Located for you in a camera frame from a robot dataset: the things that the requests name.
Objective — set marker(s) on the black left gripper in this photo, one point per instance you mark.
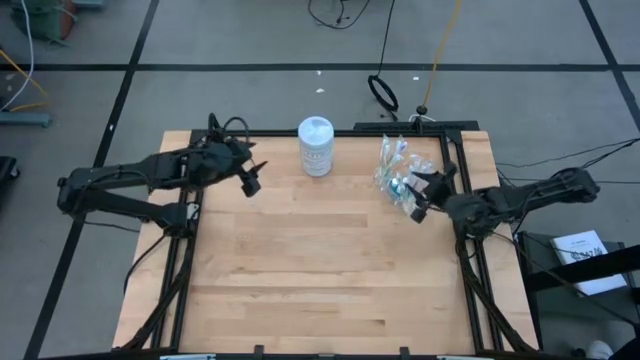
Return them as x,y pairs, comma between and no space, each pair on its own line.
225,164

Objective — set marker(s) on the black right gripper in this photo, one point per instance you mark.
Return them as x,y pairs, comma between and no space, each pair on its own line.
442,191

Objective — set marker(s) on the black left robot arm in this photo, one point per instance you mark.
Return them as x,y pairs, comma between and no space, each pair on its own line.
125,172

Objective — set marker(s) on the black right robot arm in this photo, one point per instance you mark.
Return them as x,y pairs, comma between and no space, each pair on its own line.
525,195

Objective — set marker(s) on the clear plastic organizer holder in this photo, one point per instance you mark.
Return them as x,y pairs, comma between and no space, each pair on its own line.
384,186

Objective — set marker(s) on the white wipes canister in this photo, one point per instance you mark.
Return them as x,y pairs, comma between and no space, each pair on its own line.
316,145

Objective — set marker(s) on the black stand with ball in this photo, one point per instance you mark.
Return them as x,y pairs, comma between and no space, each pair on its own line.
422,109

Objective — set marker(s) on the white printed booklet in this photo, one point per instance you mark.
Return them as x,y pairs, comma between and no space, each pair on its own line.
580,250

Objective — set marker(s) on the black side cart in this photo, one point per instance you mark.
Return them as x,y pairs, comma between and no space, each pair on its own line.
600,265

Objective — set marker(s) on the grey metal bar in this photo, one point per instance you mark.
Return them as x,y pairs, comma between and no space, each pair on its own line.
25,119

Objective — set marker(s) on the person's white shoe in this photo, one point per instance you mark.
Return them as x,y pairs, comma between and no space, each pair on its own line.
600,350

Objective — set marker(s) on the black caster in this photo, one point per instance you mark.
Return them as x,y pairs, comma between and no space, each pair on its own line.
6,167

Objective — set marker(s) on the green bin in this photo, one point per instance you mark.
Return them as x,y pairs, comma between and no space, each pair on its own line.
42,17

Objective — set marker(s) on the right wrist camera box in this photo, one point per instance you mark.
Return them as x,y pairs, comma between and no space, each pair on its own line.
419,212

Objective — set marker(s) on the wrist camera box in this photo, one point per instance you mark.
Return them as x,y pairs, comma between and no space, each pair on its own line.
251,186
419,212

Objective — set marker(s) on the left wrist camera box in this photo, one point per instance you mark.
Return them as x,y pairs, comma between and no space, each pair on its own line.
251,186

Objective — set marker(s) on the black aluminium table frame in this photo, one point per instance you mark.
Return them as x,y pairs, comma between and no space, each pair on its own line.
360,133

